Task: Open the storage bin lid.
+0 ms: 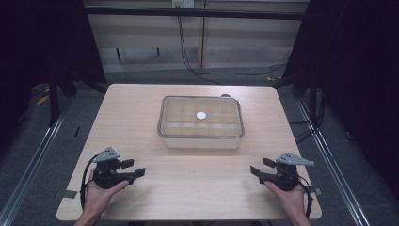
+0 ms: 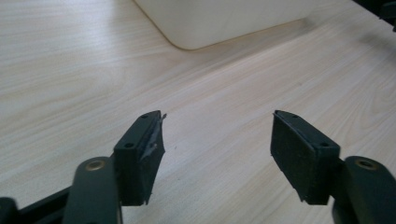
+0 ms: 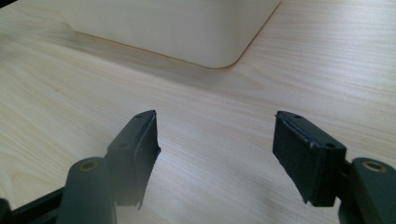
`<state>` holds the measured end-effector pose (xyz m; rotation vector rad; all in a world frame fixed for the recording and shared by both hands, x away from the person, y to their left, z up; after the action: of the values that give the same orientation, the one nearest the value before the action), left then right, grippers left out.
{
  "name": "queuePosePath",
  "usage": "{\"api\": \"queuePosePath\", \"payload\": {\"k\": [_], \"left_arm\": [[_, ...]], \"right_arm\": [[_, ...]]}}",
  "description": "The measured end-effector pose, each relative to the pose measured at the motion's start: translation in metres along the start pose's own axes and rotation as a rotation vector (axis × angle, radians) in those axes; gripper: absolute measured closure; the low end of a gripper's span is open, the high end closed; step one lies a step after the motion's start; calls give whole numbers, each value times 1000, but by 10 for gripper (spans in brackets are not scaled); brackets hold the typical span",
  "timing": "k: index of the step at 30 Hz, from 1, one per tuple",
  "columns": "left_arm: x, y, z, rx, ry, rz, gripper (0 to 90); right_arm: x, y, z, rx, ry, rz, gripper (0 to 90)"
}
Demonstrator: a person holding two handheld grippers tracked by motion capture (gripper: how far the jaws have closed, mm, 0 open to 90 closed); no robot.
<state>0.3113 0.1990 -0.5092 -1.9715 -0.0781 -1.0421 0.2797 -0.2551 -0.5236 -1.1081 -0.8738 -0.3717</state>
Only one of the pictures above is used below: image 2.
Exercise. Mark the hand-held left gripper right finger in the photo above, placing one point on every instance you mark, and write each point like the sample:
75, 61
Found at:
299, 155

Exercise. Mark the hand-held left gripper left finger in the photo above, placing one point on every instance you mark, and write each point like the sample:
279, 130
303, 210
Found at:
137, 161

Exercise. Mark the white plastic container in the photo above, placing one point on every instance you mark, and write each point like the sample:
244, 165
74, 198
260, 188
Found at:
224, 21

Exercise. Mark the dark object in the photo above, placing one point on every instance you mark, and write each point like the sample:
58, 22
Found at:
381, 11

